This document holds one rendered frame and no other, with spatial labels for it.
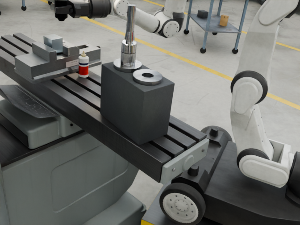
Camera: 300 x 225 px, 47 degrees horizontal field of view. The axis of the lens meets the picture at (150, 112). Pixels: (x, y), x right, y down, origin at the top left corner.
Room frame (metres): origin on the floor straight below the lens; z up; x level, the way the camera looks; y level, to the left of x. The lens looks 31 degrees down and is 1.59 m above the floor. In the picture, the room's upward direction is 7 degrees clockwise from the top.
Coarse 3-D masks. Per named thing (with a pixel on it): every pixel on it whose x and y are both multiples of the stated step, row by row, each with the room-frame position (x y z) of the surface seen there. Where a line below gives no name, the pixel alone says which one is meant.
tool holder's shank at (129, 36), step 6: (132, 6) 1.00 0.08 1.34; (132, 12) 1.00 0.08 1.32; (132, 18) 1.00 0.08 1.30; (126, 24) 1.01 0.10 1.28; (132, 24) 1.00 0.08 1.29; (126, 30) 1.00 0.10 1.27; (132, 30) 1.00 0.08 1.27; (126, 36) 1.00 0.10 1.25; (132, 36) 1.00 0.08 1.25; (126, 42) 1.00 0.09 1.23; (132, 42) 1.01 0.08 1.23
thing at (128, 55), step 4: (124, 48) 0.99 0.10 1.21; (128, 48) 0.99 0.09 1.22; (132, 48) 0.99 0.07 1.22; (136, 48) 1.01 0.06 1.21; (124, 52) 0.99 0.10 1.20; (128, 52) 0.99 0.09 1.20; (132, 52) 0.99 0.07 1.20; (124, 56) 0.99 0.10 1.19; (128, 56) 0.99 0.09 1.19; (132, 56) 0.99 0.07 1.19; (124, 60) 0.99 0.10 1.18; (128, 60) 0.99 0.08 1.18; (132, 60) 0.99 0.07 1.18; (124, 64) 0.99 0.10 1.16; (128, 64) 0.99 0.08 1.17; (132, 64) 0.99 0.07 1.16
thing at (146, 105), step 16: (112, 64) 1.02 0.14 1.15; (112, 80) 0.96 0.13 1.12; (128, 80) 0.91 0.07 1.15; (144, 80) 0.90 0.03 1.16; (160, 80) 0.92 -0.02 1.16; (112, 96) 0.96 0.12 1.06; (128, 96) 0.90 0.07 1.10; (144, 96) 0.86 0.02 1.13; (160, 96) 0.90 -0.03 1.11; (112, 112) 0.96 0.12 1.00; (128, 112) 0.90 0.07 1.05; (144, 112) 0.86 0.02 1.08; (160, 112) 0.90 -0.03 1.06; (128, 128) 0.90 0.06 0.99; (144, 128) 0.86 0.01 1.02; (160, 128) 0.91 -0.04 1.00
